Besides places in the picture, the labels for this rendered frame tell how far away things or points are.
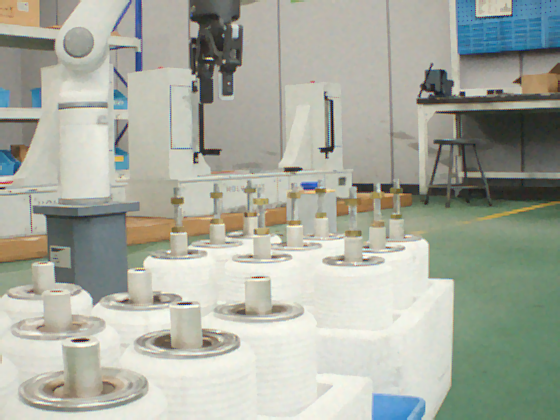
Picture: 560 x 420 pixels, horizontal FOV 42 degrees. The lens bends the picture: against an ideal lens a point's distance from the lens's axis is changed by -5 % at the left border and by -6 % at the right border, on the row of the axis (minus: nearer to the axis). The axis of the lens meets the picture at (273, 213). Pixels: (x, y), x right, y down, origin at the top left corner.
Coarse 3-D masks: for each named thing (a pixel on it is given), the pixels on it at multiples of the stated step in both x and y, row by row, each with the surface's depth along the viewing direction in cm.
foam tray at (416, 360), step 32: (448, 288) 113; (416, 320) 91; (448, 320) 114; (320, 352) 86; (352, 352) 84; (384, 352) 83; (416, 352) 91; (448, 352) 115; (384, 384) 83; (416, 384) 92; (448, 384) 117
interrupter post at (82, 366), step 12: (84, 336) 43; (72, 348) 41; (84, 348) 41; (96, 348) 42; (72, 360) 41; (84, 360) 41; (96, 360) 42; (72, 372) 41; (84, 372) 41; (96, 372) 42; (72, 384) 41; (84, 384) 41; (96, 384) 42; (84, 396) 41
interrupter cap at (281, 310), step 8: (224, 304) 65; (232, 304) 66; (240, 304) 66; (272, 304) 66; (280, 304) 65; (288, 304) 66; (296, 304) 65; (216, 312) 62; (224, 312) 63; (232, 312) 63; (240, 312) 64; (272, 312) 64; (280, 312) 63; (288, 312) 62; (296, 312) 62; (304, 312) 63; (232, 320) 60; (240, 320) 60; (248, 320) 60; (256, 320) 60; (264, 320) 60; (272, 320) 60; (280, 320) 60
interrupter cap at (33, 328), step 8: (24, 320) 59; (32, 320) 59; (40, 320) 59; (72, 320) 60; (80, 320) 60; (88, 320) 59; (96, 320) 60; (16, 328) 56; (24, 328) 56; (32, 328) 57; (40, 328) 58; (80, 328) 56; (88, 328) 57; (96, 328) 56; (104, 328) 58; (24, 336) 54; (32, 336) 54; (40, 336) 54; (48, 336) 54; (56, 336) 54; (64, 336) 54; (72, 336) 55; (80, 336) 55
